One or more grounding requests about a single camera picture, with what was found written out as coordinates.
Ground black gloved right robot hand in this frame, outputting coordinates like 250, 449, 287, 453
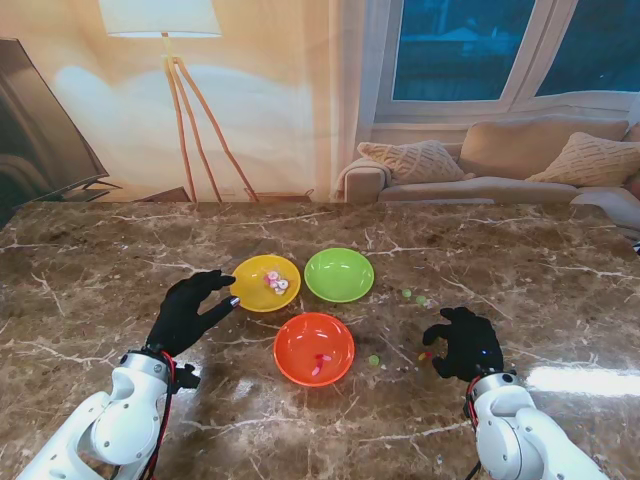
422, 306, 505, 381

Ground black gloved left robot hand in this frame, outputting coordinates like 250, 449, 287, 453
148, 269, 241, 359

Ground pink white candies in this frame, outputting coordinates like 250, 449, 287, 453
257, 268, 292, 296

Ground yellow plastic bowl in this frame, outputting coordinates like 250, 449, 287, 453
230, 254, 302, 314

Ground orange plastic bowl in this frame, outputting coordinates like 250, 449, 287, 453
273, 311, 356, 388

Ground green plastic bowl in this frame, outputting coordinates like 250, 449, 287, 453
303, 246, 376, 304

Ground beige knit cushion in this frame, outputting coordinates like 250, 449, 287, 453
524, 131, 640, 187
357, 140, 476, 185

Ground beige sofa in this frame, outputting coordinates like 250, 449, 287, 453
335, 115, 640, 231

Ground black flat television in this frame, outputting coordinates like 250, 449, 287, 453
0, 37, 124, 211

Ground white framed window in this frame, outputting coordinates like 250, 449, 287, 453
374, 0, 640, 119

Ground tripod floor lamp white shade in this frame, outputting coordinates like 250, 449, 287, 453
98, 0, 261, 204

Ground red cable on right arm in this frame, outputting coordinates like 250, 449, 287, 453
463, 377, 481, 480

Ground red cable on arm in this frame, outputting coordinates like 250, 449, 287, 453
463, 377, 481, 480
147, 351, 177, 474

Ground red cable on left arm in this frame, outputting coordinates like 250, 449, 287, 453
147, 351, 177, 474

